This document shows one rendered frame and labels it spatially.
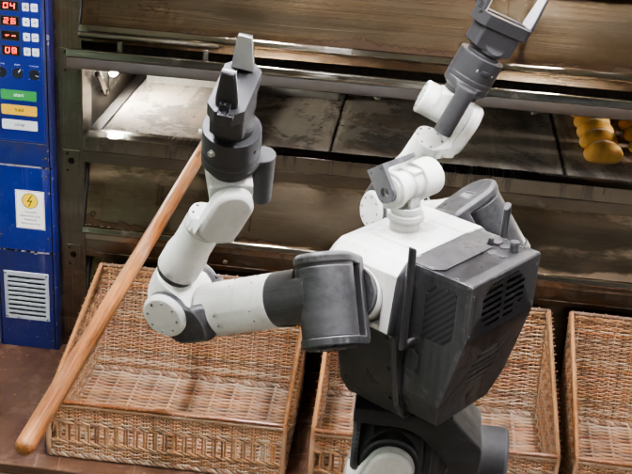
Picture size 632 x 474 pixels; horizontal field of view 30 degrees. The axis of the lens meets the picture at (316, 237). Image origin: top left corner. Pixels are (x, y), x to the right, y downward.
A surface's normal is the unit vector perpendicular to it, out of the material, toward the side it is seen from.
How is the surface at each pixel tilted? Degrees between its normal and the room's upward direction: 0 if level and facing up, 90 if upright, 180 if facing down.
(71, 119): 90
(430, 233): 0
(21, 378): 0
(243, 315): 98
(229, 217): 113
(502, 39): 97
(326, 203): 70
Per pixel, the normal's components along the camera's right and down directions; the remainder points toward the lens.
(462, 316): -0.66, 0.27
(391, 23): -0.08, 0.07
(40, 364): 0.07, -0.91
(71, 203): -0.11, 0.40
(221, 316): -0.40, 0.48
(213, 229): 0.17, 0.74
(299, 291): -0.54, -0.07
